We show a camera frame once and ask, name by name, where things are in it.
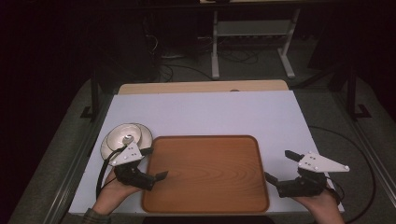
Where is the person's right hand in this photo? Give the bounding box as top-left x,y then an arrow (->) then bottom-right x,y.
291,189 -> 346,224

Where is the black floor cable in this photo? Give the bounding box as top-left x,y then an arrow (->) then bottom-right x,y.
158,63 -> 214,83

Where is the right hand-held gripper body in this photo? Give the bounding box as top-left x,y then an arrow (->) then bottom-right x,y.
276,151 -> 350,199

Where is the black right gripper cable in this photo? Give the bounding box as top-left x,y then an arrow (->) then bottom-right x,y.
324,175 -> 346,205

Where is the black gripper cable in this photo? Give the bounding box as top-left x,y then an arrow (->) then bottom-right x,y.
324,175 -> 346,205
95,145 -> 129,200

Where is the white metal desk frame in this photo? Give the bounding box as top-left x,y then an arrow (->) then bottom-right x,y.
210,8 -> 302,81

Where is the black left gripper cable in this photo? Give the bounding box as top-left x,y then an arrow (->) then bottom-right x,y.
95,145 -> 129,200

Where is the small white dish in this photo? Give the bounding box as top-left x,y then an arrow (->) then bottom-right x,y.
106,123 -> 143,152

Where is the large white plate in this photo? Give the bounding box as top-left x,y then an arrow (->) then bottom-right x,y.
99,122 -> 154,161

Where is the white table mat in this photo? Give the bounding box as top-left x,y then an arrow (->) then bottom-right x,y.
68,90 -> 346,217

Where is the aluminium rail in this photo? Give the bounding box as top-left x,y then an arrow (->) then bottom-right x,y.
42,92 -> 114,224
330,91 -> 396,200

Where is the person's left hand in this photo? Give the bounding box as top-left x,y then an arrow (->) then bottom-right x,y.
92,167 -> 143,217

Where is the light wooden table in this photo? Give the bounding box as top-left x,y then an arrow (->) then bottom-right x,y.
118,79 -> 290,96

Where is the black metal stand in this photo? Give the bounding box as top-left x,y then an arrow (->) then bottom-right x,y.
346,65 -> 373,121
79,70 -> 101,121

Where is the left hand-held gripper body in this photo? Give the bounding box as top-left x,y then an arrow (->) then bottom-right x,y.
108,141 -> 156,191

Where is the long black cable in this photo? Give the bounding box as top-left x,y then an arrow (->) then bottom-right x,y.
307,125 -> 377,224

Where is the brown wooden tray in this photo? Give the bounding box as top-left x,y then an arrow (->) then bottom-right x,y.
141,134 -> 271,215

